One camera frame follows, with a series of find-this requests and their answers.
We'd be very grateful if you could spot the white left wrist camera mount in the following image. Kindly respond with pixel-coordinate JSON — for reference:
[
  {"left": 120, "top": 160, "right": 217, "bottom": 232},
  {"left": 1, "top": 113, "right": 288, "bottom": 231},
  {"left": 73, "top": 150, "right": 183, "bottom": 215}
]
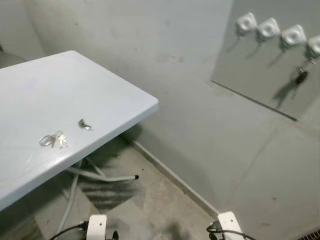
[{"left": 86, "top": 214, "right": 108, "bottom": 240}]

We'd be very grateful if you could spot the white table leg tube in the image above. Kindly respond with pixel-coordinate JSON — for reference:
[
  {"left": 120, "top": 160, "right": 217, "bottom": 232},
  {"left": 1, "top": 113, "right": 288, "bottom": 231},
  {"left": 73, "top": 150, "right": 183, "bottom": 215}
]
[{"left": 55, "top": 160, "right": 83, "bottom": 236}]

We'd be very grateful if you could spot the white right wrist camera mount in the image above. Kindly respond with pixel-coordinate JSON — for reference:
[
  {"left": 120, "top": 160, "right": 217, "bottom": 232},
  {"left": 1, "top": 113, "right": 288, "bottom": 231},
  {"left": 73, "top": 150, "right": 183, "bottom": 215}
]
[{"left": 217, "top": 211, "right": 246, "bottom": 240}]

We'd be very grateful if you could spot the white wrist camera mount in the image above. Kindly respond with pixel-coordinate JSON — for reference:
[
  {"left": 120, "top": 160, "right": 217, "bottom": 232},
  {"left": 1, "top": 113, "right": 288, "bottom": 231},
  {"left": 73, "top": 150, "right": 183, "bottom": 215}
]
[
  {"left": 86, "top": 214, "right": 108, "bottom": 240},
  {"left": 217, "top": 211, "right": 246, "bottom": 240}
]

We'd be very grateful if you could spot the silver key bunch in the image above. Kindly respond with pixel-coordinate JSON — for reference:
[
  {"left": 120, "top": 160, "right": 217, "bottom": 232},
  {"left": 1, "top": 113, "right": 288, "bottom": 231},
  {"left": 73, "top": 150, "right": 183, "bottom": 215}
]
[{"left": 39, "top": 131, "right": 69, "bottom": 150}]

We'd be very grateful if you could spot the white folding table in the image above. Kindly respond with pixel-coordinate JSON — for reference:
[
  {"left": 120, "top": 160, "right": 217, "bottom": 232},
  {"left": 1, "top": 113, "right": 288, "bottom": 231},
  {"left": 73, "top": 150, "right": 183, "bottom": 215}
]
[{"left": 0, "top": 50, "right": 160, "bottom": 212}]

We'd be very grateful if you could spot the small dark-headed key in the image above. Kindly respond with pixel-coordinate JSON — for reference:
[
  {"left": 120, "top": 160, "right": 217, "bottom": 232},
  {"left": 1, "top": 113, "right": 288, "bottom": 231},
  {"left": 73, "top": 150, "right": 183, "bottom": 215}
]
[{"left": 78, "top": 119, "right": 93, "bottom": 131}]

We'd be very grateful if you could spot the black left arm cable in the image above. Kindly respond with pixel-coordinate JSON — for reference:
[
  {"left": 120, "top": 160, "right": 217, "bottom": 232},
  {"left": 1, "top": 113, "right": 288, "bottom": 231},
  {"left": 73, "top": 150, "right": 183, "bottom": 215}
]
[{"left": 48, "top": 223, "right": 90, "bottom": 240}]

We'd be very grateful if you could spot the grey hook board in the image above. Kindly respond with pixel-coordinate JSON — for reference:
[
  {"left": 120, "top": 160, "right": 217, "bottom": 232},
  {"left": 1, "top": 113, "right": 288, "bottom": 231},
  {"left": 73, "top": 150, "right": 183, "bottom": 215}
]
[{"left": 210, "top": 0, "right": 320, "bottom": 122}]

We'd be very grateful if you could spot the white table leg black cap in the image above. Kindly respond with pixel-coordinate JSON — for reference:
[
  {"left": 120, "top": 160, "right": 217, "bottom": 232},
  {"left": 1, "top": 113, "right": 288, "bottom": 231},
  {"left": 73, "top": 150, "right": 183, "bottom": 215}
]
[{"left": 65, "top": 166, "right": 140, "bottom": 183}]

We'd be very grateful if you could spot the black car key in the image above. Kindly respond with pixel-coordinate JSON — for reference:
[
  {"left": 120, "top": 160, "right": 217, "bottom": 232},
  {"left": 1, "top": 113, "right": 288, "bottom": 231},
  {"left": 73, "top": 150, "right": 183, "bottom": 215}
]
[{"left": 292, "top": 62, "right": 309, "bottom": 99}]

